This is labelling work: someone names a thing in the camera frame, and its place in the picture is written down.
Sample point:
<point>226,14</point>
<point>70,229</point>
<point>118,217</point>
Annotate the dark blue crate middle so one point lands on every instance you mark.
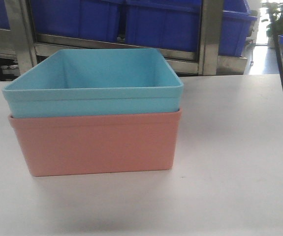
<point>165,24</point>

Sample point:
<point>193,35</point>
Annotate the dark blue crate right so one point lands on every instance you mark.
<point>237,20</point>

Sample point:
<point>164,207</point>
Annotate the dark blue crate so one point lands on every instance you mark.
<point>165,24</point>
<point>87,19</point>
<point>237,20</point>

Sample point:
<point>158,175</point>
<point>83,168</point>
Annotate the stainless steel shelf rack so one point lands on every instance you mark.
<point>22,42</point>

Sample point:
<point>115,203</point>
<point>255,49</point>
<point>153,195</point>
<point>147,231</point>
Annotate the dark blue crate left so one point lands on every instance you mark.
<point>87,19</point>

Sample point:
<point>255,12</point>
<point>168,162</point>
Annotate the green potted plant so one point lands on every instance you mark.
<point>274,10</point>

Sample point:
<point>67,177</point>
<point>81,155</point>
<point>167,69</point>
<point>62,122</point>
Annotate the light blue plastic box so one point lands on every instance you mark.
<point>90,82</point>

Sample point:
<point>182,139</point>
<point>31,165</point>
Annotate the pink plastic box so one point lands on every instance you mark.
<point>97,144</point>

